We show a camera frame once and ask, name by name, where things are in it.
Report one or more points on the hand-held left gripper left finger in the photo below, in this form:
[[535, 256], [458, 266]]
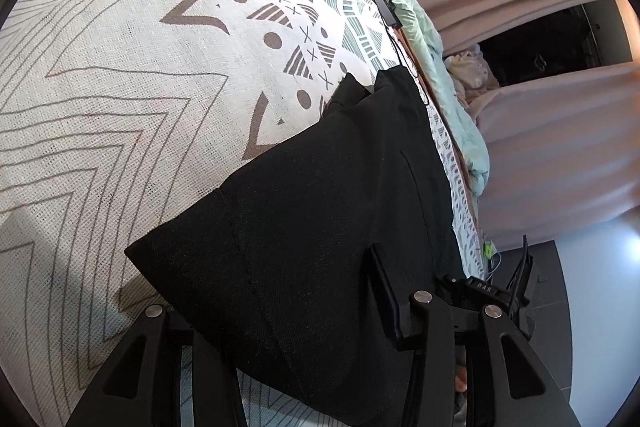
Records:
[[215, 387]]

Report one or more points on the peach floral cloth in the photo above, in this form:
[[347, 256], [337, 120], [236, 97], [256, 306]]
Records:
[[467, 67]]

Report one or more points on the white patterned bed sheet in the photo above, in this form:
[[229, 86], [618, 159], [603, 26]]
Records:
[[125, 82]]

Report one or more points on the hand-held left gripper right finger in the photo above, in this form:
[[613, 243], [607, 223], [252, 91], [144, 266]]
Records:
[[389, 294]]

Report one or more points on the mint green quilt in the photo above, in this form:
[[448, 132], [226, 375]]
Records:
[[440, 72]]

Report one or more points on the black pants with yellow stripes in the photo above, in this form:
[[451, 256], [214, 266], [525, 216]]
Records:
[[320, 217]]

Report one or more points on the black power adapter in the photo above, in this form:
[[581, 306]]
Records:
[[387, 8]]

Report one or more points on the small green gadget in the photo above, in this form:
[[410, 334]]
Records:
[[487, 249]]

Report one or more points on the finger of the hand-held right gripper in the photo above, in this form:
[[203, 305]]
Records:
[[522, 267]]

